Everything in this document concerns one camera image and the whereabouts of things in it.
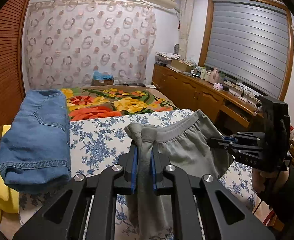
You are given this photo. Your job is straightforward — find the grey green shorts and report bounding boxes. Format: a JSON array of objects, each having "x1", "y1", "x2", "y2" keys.
[{"x1": 124, "y1": 110, "x2": 234, "y2": 239}]

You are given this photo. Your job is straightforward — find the pink circle pattern curtain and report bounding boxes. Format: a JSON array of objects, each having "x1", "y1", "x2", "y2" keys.
[{"x1": 24, "y1": 0, "x2": 157, "y2": 89}]

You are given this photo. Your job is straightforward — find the blue floral white quilt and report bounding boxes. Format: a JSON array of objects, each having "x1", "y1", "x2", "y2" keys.
[{"x1": 18, "y1": 108, "x2": 258, "y2": 240}]

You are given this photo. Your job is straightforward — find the pink bottle on sideboard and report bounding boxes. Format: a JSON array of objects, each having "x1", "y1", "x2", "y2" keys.
[{"x1": 209, "y1": 68, "x2": 219, "y2": 84}]

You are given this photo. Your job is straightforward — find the stack of papers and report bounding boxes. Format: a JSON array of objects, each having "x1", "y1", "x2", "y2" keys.
[{"x1": 155, "y1": 51, "x2": 181, "y2": 65}]

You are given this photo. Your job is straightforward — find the small pink box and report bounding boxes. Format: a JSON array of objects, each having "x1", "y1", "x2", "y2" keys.
[{"x1": 213, "y1": 83, "x2": 224, "y2": 90}]

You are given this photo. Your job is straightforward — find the cardboard box with blue cloth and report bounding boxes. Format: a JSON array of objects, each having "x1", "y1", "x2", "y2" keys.
[{"x1": 91, "y1": 70, "x2": 114, "y2": 86}]

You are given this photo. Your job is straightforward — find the beige tied side curtain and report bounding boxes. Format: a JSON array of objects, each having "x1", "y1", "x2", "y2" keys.
[{"x1": 178, "y1": 0, "x2": 194, "y2": 59}]

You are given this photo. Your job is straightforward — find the cardboard box on sideboard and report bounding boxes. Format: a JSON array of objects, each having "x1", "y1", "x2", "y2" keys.
[{"x1": 170, "y1": 60, "x2": 194, "y2": 72}]

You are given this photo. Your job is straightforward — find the person's right hand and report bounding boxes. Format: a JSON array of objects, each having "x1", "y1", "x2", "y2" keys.
[{"x1": 252, "y1": 168, "x2": 289, "y2": 193}]

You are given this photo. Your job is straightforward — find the colourful floral blanket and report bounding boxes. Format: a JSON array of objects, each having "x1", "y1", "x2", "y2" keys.
[{"x1": 60, "y1": 86, "x2": 178, "y2": 121}]

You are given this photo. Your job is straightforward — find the brown louvered wardrobe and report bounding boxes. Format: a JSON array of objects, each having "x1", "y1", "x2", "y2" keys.
[{"x1": 0, "y1": 0, "x2": 30, "y2": 126}]

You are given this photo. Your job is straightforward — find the wooden sideboard cabinet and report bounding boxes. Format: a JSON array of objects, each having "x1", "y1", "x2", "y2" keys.
[{"x1": 152, "y1": 64, "x2": 264, "y2": 134}]

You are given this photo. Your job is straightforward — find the grey window blind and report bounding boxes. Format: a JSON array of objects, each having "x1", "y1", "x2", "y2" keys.
[{"x1": 204, "y1": 0, "x2": 290, "y2": 98}]

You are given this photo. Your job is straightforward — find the folded blue jeans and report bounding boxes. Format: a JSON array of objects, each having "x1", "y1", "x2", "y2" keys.
[{"x1": 0, "y1": 89, "x2": 71, "y2": 194}]

